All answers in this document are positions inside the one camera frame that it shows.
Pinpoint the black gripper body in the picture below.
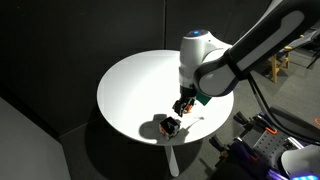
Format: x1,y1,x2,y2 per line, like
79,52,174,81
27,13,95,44
179,84,198,102

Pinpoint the black white plush cube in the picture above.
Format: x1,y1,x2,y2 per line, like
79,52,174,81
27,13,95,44
158,116,182,141

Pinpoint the white table base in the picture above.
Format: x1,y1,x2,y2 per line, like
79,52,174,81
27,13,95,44
164,144,181,178

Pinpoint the black clamp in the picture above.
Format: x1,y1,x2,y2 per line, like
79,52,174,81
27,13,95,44
233,111,256,132

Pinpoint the dark clamp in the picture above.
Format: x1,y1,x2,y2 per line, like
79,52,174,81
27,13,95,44
209,134,255,168

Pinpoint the perforated metal plate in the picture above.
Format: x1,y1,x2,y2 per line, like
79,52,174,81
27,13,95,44
245,129,296,169

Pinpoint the yellow wooden stand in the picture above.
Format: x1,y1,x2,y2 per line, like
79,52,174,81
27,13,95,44
267,45,292,84

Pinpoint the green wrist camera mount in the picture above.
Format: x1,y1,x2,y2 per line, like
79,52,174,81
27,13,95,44
195,92,213,107

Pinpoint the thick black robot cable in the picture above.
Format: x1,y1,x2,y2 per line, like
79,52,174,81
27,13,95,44
247,73,320,137

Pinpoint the purple clamp orange handle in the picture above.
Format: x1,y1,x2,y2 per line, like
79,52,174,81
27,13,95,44
255,114,279,136

